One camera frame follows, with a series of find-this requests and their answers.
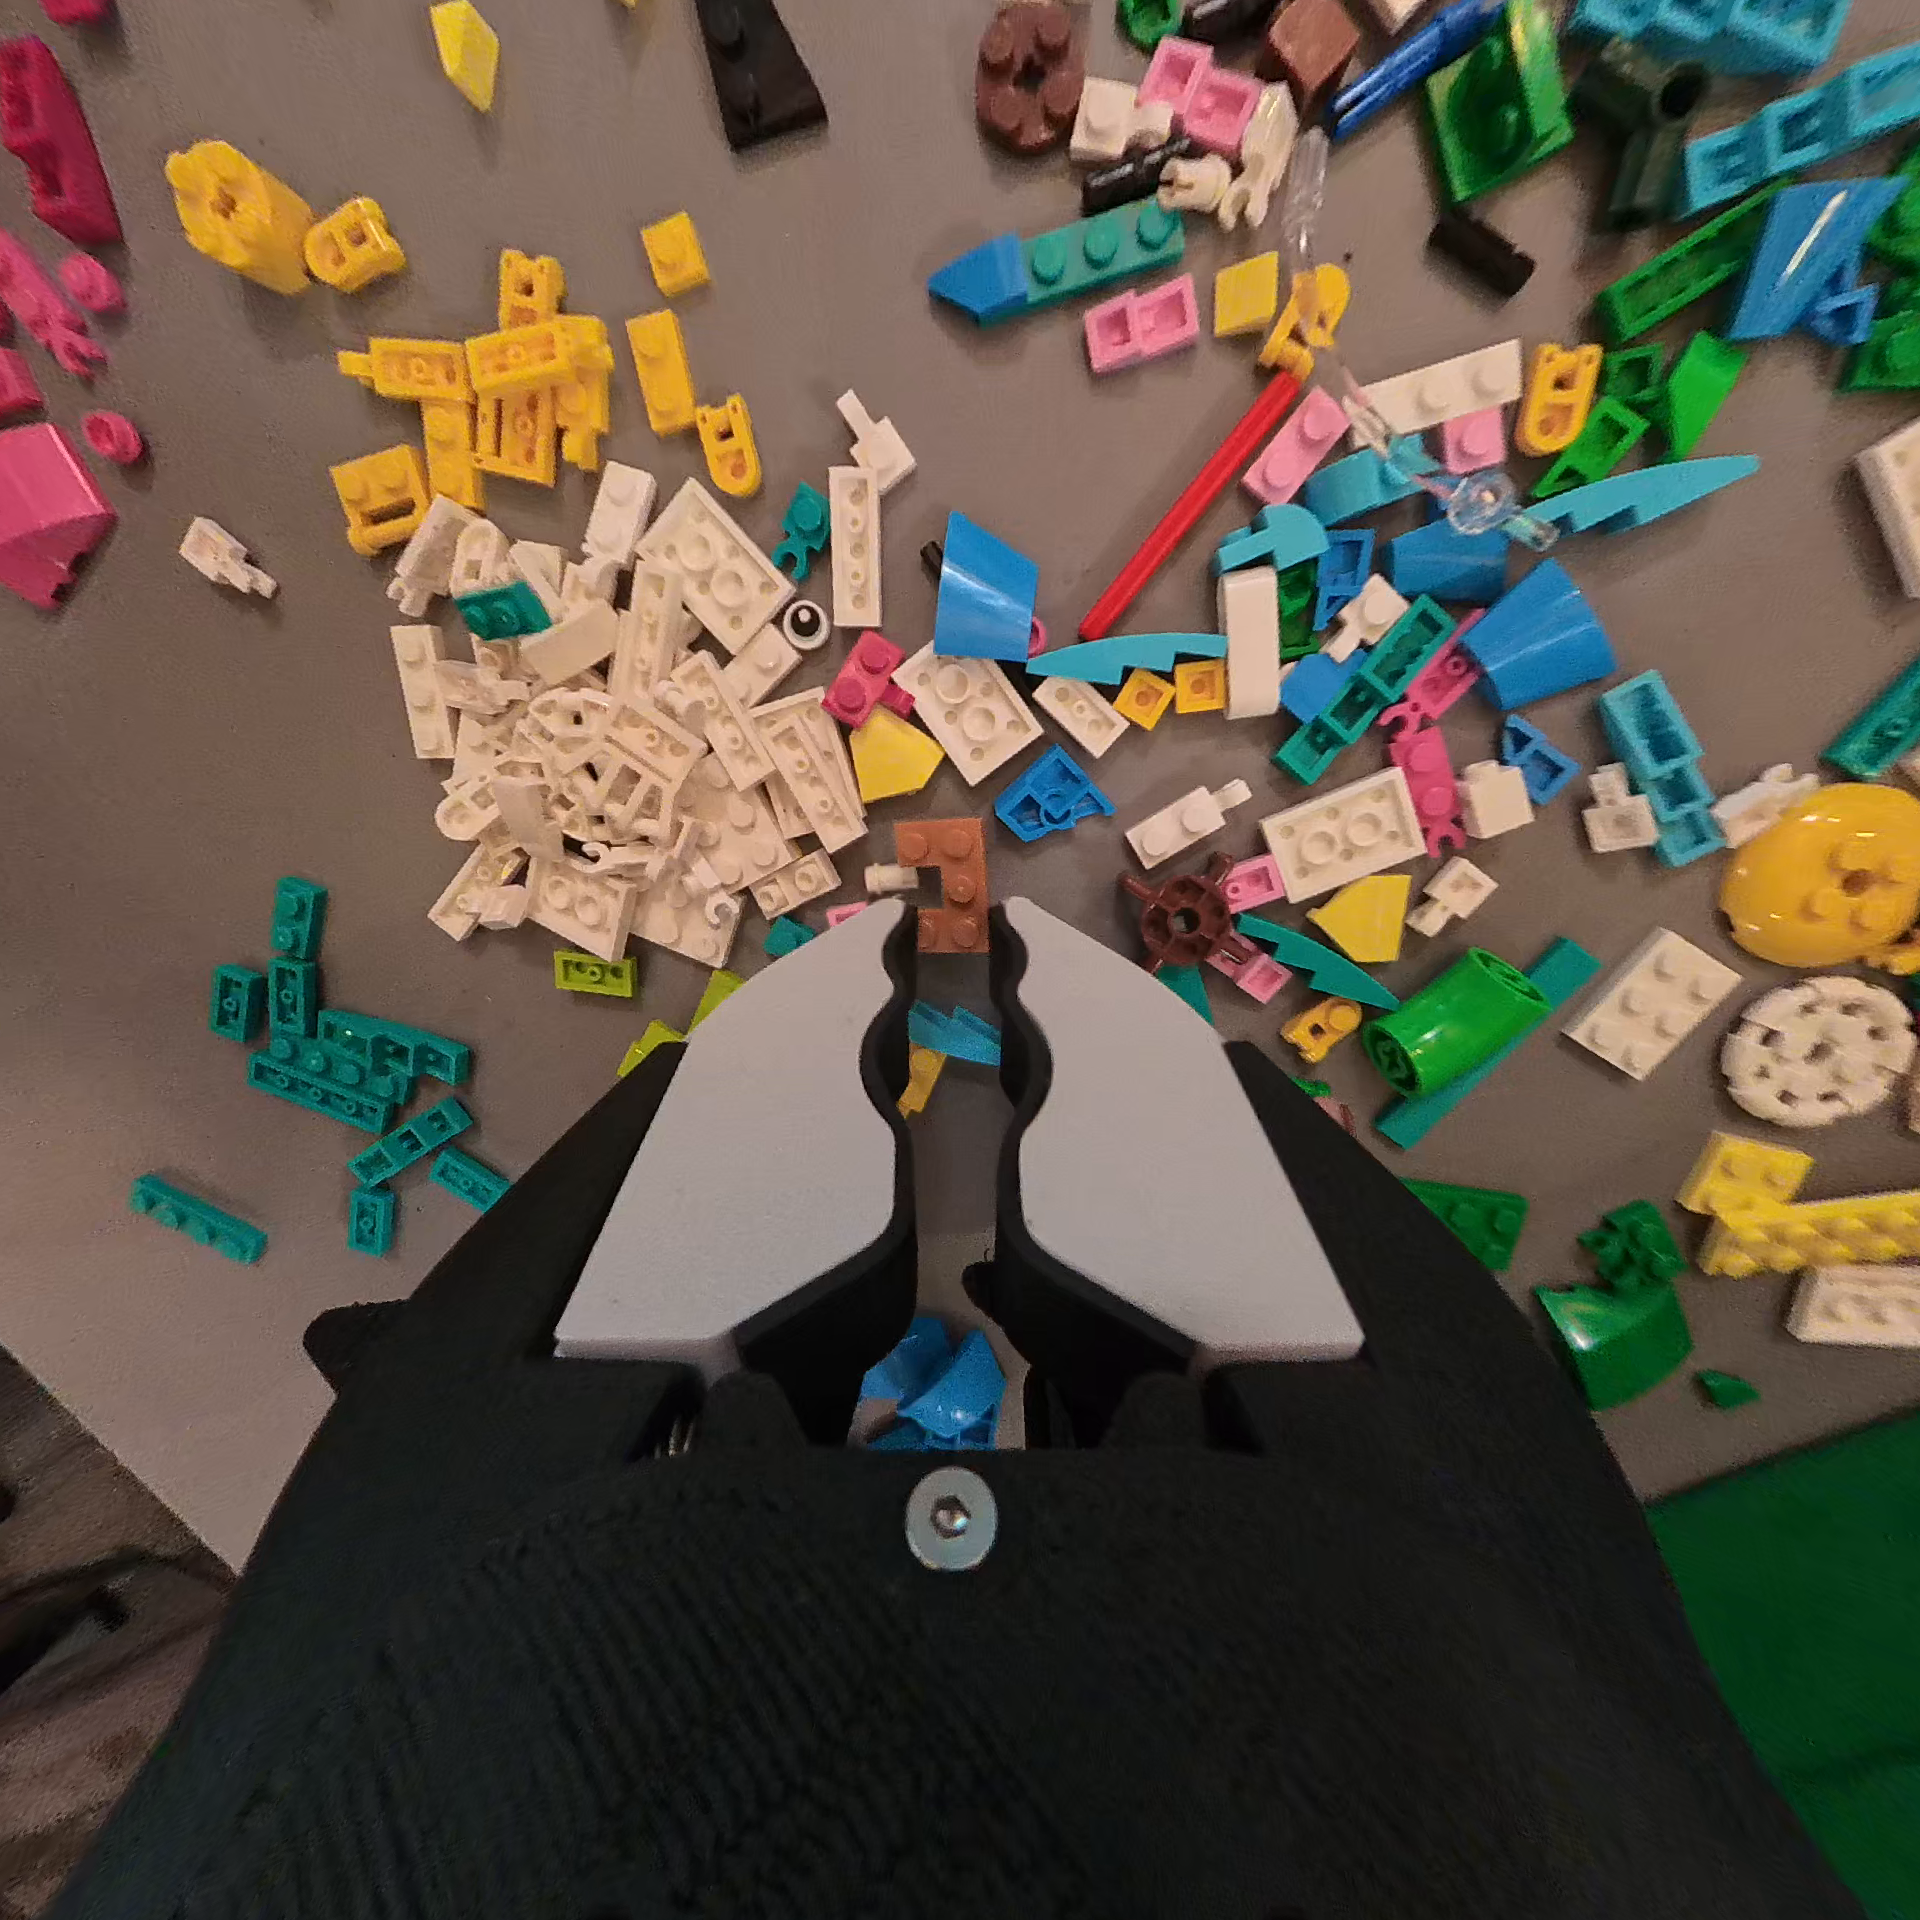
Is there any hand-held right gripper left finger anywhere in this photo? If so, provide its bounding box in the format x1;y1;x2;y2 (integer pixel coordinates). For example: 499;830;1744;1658
554;894;920;1401

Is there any pile of magenta toy bricks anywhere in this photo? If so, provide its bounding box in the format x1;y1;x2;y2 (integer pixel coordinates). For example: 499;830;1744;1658
0;0;154;467

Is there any pile of yellow toy bricks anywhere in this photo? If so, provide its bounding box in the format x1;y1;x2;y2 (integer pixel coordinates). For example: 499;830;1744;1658
306;196;767;560

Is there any pile of mixed toy bricks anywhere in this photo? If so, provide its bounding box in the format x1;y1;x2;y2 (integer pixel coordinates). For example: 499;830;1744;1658
818;0;1920;1156

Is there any white clip toy brick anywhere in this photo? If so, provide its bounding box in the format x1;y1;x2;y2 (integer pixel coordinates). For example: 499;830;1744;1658
180;518;282;603

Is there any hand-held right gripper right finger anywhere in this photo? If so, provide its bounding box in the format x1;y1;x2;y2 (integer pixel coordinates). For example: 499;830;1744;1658
969;894;1369;1388

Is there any pile of green toy bricks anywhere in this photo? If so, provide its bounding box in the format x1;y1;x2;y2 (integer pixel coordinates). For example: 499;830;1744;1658
1404;1177;1762;1412

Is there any pile of lime toy bricks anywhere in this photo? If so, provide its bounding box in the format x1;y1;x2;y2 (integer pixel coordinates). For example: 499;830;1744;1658
554;948;748;1075

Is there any yellow slope toy brick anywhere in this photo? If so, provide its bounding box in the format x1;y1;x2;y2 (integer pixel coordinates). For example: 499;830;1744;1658
428;0;499;115

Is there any blue wedge brick plate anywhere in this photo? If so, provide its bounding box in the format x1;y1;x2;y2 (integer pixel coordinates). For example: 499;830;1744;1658
991;744;1118;840

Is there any yellow round toy brick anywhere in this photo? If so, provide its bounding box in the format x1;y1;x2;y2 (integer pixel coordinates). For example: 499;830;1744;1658
161;140;318;296

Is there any yellow long brick plate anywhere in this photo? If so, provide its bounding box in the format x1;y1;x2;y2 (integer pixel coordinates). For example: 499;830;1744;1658
1694;1183;1920;1281

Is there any pile of white toy bricks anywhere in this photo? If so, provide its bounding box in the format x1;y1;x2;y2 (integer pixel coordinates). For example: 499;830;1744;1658
386;390;931;972

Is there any pile of blue toy bricks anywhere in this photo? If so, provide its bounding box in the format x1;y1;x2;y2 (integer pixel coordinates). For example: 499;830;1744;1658
856;1315;1008;1447

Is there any brown corner brick plate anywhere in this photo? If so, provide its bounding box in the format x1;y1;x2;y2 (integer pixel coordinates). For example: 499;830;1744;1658
893;816;996;955

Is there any large pink slope brick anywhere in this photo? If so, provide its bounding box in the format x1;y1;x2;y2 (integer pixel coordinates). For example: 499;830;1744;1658
0;424;118;611

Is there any green storage bin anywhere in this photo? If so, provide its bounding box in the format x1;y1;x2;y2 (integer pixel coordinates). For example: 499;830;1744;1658
1641;1408;1920;1920

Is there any pile of teal brick plates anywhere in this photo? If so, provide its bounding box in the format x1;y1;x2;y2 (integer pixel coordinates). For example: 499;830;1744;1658
129;873;512;1263

